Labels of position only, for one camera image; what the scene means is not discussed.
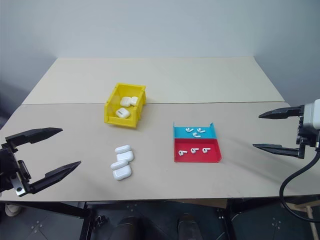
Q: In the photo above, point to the white earbud case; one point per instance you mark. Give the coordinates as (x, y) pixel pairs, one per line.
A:
(121, 171)
(124, 153)

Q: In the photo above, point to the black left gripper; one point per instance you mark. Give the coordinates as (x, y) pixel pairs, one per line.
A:
(10, 170)

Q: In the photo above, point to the yellow plastic bin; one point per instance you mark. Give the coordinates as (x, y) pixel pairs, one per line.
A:
(112, 110)

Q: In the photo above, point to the white earbud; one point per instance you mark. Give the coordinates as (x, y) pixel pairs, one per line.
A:
(196, 135)
(205, 149)
(188, 129)
(193, 150)
(181, 152)
(200, 130)

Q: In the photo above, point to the blue plastic tray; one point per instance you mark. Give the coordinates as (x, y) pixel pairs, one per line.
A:
(180, 133)

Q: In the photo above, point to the wooden stick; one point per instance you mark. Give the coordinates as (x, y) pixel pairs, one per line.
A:
(310, 215)

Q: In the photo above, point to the white shoe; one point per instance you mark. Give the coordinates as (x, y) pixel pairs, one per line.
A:
(13, 210)

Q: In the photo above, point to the red plastic tray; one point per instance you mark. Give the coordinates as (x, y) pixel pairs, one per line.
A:
(197, 157)

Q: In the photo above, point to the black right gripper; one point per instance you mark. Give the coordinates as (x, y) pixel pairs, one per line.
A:
(308, 138)

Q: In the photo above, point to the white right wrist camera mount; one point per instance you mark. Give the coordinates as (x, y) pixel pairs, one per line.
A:
(312, 115)

